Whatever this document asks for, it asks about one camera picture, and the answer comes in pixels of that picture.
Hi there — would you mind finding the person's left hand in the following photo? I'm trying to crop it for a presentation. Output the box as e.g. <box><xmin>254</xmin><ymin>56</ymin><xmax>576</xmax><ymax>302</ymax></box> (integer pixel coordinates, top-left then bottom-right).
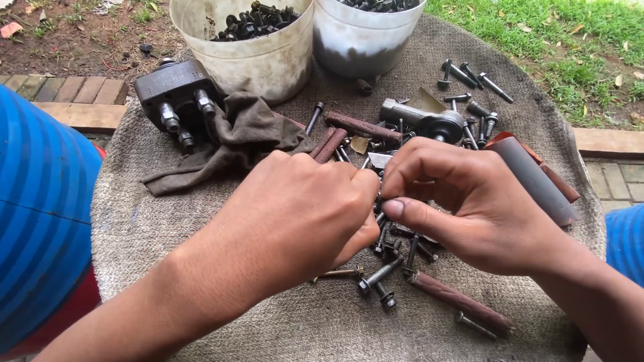
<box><xmin>211</xmin><ymin>150</ymin><xmax>381</xmax><ymax>298</ymax></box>

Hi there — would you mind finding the person's right hand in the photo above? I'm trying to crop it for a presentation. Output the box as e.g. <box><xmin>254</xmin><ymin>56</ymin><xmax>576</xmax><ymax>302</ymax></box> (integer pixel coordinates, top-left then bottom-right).
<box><xmin>380</xmin><ymin>136</ymin><xmax>560</xmax><ymax>276</ymax></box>

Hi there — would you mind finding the small steel bolt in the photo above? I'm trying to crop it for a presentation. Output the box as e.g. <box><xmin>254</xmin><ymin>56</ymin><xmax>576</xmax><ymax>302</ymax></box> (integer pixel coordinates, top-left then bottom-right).
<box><xmin>375</xmin><ymin>170</ymin><xmax>388</xmax><ymax>214</ymax></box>

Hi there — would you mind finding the large grey sandpaper roll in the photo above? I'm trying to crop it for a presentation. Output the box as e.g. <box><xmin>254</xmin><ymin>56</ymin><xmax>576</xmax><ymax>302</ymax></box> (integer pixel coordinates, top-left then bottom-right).
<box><xmin>485</xmin><ymin>137</ymin><xmax>580</xmax><ymax>227</ymax></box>

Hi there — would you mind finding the brown rolled sandpaper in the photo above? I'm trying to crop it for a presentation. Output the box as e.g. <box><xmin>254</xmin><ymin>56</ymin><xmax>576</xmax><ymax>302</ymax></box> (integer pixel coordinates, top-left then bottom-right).
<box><xmin>315</xmin><ymin>128</ymin><xmax>349</xmax><ymax>165</ymax></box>
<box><xmin>408</xmin><ymin>271</ymin><xmax>514</xmax><ymax>336</ymax></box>
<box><xmin>308</xmin><ymin>127</ymin><xmax>337</xmax><ymax>160</ymax></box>
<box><xmin>325</xmin><ymin>111</ymin><xmax>404</xmax><ymax>143</ymax></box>

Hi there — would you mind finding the red-brown sandpaper roll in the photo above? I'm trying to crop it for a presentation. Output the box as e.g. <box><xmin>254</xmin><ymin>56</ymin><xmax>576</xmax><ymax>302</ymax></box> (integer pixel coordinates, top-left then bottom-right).
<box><xmin>486</xmin><ymin>131</ymin><xmax>582</xmax><ymax>204</ymax></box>

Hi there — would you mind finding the small shiny metal plate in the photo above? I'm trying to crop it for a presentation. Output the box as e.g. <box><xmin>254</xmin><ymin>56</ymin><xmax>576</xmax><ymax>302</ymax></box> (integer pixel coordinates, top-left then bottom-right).
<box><xmin>367</xmin><ymin>152</ymin><xmax>394</xmax><ymax>170</ymax></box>

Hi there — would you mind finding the long thin black bolt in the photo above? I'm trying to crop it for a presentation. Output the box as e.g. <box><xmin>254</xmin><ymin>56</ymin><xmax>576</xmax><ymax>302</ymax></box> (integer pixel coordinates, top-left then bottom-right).
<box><xmin>305</xmin><ymin>102</ymin><xmax>326</xmax><ymax>135</ymax></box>

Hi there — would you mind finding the grey-brown rag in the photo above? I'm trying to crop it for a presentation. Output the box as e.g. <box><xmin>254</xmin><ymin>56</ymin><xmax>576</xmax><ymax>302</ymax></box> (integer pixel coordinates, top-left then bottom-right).
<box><xmin>140</xmin><ymin>91</ymin><xmax>316</xmax><ymax>197</ymax></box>

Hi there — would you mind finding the cluster of scattered steel bolts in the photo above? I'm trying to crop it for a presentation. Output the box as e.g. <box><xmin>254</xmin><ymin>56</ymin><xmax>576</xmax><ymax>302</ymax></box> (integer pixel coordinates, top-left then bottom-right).
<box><xmin>309</xmin><ymin>210</ymin><xmax>499</xmax><ymax>341</ymax></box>
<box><xmin>437</xmin><ymin>59</ymin><xmax>515</xmax><ymax>150</ymax></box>

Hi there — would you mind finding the steel tie rod end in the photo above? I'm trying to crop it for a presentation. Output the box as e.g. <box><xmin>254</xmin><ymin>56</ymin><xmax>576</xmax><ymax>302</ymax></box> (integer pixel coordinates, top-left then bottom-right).
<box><xmin>379</xmin><ymin>98</ymin><xmax>467</xmax><ymax>145</ymax></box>

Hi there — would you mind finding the folded tan sandpaper piece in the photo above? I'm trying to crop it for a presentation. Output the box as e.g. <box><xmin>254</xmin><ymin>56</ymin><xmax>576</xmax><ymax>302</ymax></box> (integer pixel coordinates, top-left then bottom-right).
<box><xmin>406</xmin><ymin>87</ymin><xmax>447</xmax><ymax>114</ymax></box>

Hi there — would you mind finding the grey towel table cover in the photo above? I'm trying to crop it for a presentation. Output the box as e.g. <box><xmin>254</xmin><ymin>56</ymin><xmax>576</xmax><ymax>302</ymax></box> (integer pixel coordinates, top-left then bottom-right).
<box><xmin>91</xmin><ymin>14</ymin><xmax>607</xmax><ymax>362</ymax></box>

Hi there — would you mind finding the person's right leg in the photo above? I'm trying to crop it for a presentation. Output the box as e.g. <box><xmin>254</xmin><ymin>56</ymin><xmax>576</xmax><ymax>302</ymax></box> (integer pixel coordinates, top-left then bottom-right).
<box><xmin>605</xmin><ymin>203</ymin><xmax>644</xmax><ymax>288</ymax></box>

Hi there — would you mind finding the person's leg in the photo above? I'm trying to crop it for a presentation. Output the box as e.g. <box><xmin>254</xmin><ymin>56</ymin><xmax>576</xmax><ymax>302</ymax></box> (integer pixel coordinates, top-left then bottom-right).
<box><xmin>0</xmin><ymin>84</ymin><xmax>104</xmax><ymax>341</ymax></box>
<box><xmin>605</xmin><ymin>203</ymin><xmax>644</xmax><ymax>288</ymax></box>

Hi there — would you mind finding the dirty white plastic bucket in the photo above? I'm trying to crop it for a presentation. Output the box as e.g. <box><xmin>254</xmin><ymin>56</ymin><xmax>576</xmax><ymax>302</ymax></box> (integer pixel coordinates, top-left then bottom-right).
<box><xmin>312</xmin><ymin>0</ymin><xmax>428</xmax><ymax>79</ymax></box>
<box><xmin>169</xmin><ymin>0</ymin><xmax>316</xmax><ymax>106</ymax></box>

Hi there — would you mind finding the black metal block with studs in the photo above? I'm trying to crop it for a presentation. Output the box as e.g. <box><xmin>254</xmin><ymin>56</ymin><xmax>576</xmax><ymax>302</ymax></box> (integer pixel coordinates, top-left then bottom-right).
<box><xmin>133</xmin><ymin>58</ymin><xmax>223</xmax><ymax>153</ymax></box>

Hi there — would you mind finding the heap of black bolts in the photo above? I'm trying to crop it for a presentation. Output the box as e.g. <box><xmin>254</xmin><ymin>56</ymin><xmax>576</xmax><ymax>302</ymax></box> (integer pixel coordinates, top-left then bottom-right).
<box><xmin>210</xmin><ymin>0</ymin><xmax>302</xmax><ymax>42</ymax></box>
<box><xmin>339</xmin><ymin>0</ymin><xmax>421</xmax><ymax>14</ymax></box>

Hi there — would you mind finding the person's left leg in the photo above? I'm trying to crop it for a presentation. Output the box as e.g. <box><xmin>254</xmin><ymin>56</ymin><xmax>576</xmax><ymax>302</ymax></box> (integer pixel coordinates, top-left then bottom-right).
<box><xmin>0</xmin><ymin>84</ymin><xmax>104</xmax><ymax>341</ymax></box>

